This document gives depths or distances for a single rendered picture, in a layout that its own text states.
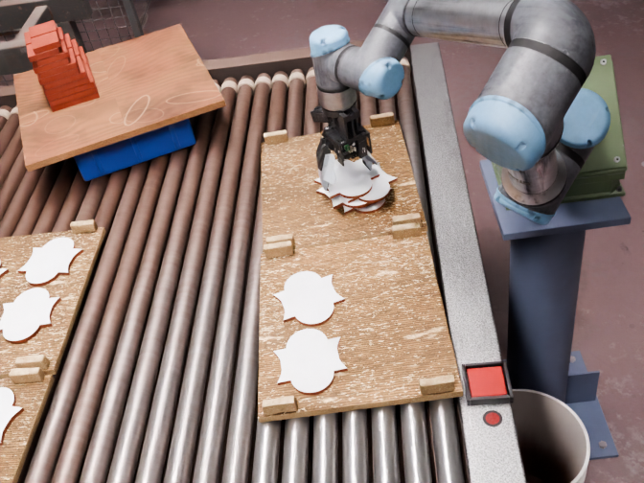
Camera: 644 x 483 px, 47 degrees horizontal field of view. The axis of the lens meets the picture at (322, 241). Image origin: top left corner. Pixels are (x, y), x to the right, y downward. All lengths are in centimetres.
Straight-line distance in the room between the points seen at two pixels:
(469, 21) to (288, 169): 71
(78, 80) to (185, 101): 29
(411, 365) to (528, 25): 60
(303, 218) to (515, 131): 72
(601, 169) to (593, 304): 107
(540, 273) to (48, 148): 122
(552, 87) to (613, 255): 187
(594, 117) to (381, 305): 52
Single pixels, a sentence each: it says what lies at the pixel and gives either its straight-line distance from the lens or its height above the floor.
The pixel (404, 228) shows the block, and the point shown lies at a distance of 153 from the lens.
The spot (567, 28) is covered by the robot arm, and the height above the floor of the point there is 148.
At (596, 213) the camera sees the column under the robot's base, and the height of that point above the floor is 87.
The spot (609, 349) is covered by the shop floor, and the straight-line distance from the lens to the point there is 258.
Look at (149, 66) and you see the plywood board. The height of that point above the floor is 104.
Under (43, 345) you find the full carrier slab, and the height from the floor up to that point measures 94.
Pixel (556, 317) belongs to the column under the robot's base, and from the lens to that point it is 196.
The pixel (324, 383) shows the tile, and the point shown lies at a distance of 131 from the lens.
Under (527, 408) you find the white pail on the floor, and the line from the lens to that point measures 204.
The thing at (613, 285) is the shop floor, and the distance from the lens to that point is 277.
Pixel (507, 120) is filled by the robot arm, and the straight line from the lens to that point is 103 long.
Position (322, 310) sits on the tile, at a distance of 142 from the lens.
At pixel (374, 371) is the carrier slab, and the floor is 94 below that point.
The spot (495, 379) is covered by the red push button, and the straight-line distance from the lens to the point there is 131.
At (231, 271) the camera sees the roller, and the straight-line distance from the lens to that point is 158.
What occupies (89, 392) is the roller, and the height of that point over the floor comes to 92.
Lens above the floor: 198
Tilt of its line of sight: 42 degrees down
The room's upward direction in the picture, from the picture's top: 12 degrees counter-clockwise
